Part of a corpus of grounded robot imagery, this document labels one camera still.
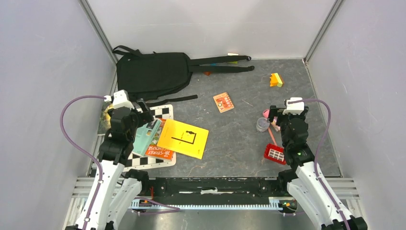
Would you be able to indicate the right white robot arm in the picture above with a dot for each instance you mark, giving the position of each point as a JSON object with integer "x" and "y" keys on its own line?
{"x": 304, "y": 180}

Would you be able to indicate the yellow book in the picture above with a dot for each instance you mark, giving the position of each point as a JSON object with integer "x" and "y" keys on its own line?
{"x": 183, "y": 138}

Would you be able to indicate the teal book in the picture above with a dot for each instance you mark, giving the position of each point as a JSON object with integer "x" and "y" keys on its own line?
{"x": 144, "y": 136}

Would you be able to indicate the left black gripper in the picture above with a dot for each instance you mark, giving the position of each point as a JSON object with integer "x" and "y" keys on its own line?
{"x": 143, "y": 117}

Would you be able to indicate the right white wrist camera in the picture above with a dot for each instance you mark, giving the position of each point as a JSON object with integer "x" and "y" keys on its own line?
{"x": 294, "y": 106}

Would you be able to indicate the dark green fantasy book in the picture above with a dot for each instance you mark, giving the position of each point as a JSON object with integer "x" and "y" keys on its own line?
{"x": 104, "y": 121}

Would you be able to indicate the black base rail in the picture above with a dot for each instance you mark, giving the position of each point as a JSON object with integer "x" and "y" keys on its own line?
{"x": 210, "y": 192}

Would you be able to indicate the orange treehouse book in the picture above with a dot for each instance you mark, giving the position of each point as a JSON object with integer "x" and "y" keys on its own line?
{"x": 154, "y": 150}

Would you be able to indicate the small orange spiral notebook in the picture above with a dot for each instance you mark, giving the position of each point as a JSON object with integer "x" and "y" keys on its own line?
{"x": 223, "y": 102}

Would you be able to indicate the green white block stack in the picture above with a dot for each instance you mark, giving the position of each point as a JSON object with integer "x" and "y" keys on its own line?
{"x": 233, "y": 54}

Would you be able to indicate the black student backpack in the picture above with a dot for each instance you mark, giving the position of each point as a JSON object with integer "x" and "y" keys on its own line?
{"x": 150, "y": 76}

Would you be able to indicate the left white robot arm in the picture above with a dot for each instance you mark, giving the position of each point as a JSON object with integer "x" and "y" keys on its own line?
{"x": 105, "y": 208}

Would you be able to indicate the pink capped marker tube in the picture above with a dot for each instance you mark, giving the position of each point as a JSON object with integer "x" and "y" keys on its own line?
{"x": 273, "y": 123}

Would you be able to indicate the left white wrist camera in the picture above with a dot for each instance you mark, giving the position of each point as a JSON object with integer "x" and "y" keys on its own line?
{"x": 119, "y": 99}

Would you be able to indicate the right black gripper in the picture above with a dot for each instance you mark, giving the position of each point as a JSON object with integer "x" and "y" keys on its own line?
{"x": 274, "y": 111}

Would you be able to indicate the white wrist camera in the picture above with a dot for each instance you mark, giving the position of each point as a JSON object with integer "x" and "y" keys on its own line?
{"x": 294, "y": 106}
{"x": 119, "y": 99}

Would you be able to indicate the clear round glitter jar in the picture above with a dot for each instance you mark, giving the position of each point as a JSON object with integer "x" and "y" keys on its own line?
{"x": 262, "y": 124}

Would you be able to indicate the black white chessboard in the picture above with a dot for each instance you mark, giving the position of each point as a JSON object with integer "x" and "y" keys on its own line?
{"x": 143, "y": 163}

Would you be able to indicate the orange green block stack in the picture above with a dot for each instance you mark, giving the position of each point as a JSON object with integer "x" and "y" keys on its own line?
{"x": 276, "y": 80}

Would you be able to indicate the red window toy brick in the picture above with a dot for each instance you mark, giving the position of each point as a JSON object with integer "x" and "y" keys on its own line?
{"x": 274, "y": 153}

